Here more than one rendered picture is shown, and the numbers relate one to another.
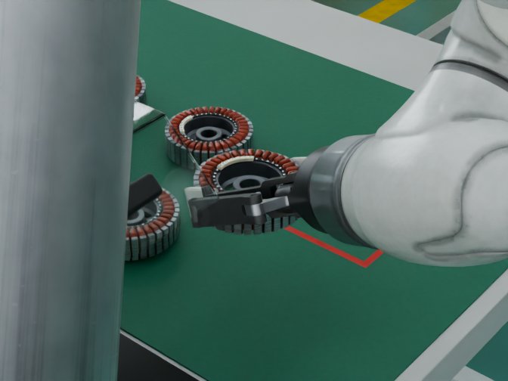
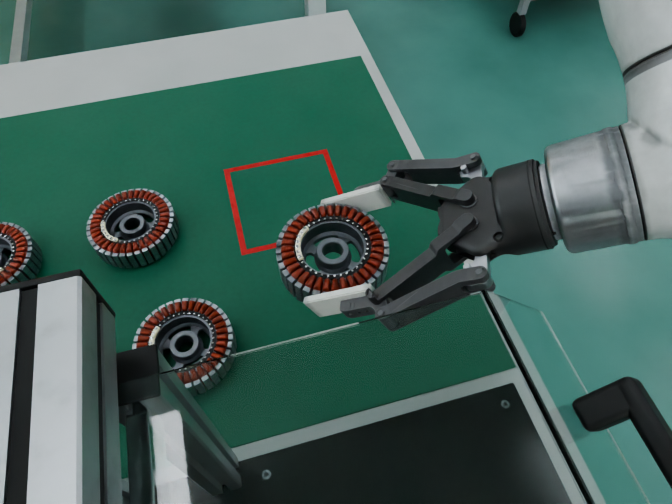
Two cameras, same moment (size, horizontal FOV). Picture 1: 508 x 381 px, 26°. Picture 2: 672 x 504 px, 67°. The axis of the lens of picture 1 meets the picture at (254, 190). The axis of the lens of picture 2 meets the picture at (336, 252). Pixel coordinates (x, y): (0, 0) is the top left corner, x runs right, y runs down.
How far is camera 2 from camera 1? 79 cm
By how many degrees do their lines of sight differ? 43
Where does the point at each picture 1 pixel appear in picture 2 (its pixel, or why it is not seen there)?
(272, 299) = not seen: hidden behind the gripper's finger
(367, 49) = (121, 74)
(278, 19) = (21, 92)
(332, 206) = (622, 234)
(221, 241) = (255, 294)
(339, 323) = not seen: hidden behind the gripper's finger
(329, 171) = (605, 207)
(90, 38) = not seen: outside the picture
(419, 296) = (406, 220)
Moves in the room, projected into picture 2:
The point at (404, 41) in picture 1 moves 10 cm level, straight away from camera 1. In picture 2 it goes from (137, 52) to (106, 30)
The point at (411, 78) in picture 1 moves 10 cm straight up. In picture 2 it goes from (182, 76) to (166, 23)
